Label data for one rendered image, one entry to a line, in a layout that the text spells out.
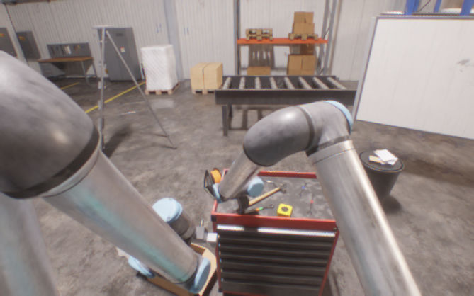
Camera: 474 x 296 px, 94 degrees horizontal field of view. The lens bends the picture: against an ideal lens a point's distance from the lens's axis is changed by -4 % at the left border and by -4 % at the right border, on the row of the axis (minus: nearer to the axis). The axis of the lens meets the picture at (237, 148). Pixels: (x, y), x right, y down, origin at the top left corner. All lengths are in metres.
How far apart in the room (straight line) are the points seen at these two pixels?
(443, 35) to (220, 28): 7.05
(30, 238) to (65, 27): 11.33
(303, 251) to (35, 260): 1.29
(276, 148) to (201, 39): 8.75
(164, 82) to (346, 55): 6.27
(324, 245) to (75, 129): 1.37
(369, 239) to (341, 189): 0.12
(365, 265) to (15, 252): 0.63
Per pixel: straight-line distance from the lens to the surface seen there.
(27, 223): 0.46
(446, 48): 3.29
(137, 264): 0.75
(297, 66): 8.00
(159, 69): 7.50
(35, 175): 0.28
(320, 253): 1.54
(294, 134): 0.54
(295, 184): 1.66
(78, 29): 11.36
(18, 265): 0.48
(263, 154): 0.56
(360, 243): 0.60
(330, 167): 0.58
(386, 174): 2.67
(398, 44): 3.24
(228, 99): 4.14
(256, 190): 1.09
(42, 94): 0.29
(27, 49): 12.79
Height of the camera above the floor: 1.89
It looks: 28 degrees down
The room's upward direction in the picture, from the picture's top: 1 degrees counter-clockwise
